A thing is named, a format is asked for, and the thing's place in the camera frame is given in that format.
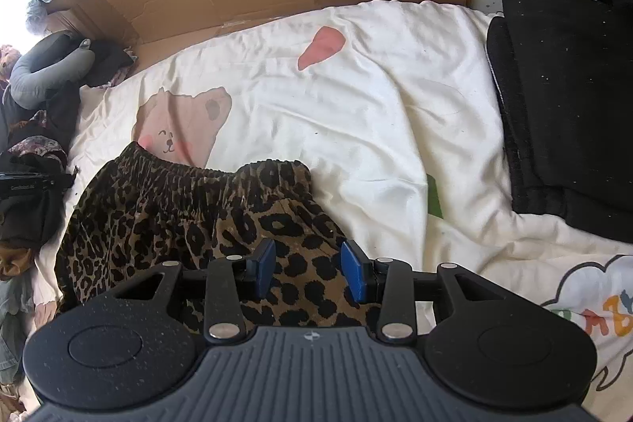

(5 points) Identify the grey neck pillow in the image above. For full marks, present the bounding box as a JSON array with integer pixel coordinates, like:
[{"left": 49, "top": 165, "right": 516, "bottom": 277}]
[{"left": 9, "top": 31, "right": 97, "bottom": 109}]

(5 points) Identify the pile of mixed clothes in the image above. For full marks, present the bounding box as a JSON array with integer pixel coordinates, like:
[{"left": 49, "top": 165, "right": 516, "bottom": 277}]
[{"left": 0, "top": 244, "right": 57, "bottom": 415}]

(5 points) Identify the dark floral cloth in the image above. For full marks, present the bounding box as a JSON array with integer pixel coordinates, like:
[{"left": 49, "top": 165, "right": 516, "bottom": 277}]
[{"left": 7, "top": 108, "right": 70, "bottom": 170}]

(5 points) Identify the black crumpled cloth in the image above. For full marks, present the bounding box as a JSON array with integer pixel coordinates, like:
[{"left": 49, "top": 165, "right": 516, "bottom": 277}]
[{"left": 84, "top": 39, "right": 135, "bottom": 87}]

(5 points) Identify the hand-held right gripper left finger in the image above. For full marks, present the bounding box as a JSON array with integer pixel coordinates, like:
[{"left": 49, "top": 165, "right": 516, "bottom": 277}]
[{"left": 111, "top": 238, "right": 276, "bottom": 344}]

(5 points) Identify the leopard print skirt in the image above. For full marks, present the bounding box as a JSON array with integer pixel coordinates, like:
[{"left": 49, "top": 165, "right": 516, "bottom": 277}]
[{"left": 54, "top": 141, "right": 381, "bottom": 339}]

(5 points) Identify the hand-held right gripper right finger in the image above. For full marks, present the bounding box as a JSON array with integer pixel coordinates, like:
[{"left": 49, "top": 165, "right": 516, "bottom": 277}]
[{"left": 340, "top": 238, "right": 500, "bottom": 344}]

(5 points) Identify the black folded clothes stack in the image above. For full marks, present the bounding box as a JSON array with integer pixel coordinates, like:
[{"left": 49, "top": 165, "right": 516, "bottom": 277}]
[{"left": 486, "top": 0, "right": 633, "bottom": 245}]

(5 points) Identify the white printed blanket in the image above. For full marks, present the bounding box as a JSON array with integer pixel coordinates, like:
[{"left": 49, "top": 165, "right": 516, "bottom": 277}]
[{"left": 34, "top": 0, "right": 633, "bottom": 422}]

